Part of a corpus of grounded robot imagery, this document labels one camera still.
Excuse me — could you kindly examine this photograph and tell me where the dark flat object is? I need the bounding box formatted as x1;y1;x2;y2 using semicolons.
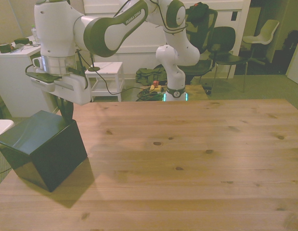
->
13;38;33;45

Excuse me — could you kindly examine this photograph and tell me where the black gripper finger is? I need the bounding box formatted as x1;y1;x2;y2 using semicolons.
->
55;95;68;121
64;99;75;126

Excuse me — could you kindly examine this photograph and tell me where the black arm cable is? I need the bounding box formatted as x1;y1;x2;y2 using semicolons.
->
148;0;188;34

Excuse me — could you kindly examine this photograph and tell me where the long black hanging cable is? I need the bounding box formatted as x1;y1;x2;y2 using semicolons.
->
91;64;141;96

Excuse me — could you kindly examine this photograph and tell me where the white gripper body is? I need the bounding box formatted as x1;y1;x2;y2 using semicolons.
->
30;73;92;106

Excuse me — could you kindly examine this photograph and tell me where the black four-leg chair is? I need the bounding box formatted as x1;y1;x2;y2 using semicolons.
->
207;26;249;93

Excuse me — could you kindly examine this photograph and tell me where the black office chair with jacket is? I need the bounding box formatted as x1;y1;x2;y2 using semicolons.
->
180;1;218;84

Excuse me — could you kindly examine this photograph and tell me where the floor cable bundle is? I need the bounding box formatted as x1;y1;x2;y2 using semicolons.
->
135;87;168;102

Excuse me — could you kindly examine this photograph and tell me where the white side table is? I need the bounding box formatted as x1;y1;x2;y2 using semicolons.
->
84;62;126;103

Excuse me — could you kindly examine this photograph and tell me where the white desk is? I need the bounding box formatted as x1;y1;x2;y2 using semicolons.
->
0;33;75;118

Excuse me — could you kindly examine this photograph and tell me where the green cloth heap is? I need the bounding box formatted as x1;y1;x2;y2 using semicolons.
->
135;67;168;86

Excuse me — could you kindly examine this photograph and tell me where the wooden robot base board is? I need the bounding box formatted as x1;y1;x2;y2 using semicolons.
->
184;84;210;101

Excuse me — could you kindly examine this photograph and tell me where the black tripod pole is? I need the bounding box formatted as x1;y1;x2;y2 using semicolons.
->
76;48;93;103

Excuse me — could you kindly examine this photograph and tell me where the yellow red emergency stop button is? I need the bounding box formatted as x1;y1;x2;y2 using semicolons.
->
149;80;162;93

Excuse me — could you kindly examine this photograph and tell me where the black stand with round base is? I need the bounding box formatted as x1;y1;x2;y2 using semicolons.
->
87;51;102;73

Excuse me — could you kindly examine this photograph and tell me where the white swivel chair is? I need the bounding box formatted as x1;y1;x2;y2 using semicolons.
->
242;19;280;66

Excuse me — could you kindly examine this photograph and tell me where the black drawer cabinet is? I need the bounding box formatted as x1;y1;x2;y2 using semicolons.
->
0;110;88;193

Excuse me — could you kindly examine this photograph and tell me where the white round seat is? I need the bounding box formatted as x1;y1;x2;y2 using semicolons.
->
0;119;15;139

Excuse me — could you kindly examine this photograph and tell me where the black bag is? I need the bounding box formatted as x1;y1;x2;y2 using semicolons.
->
282;29;298;61

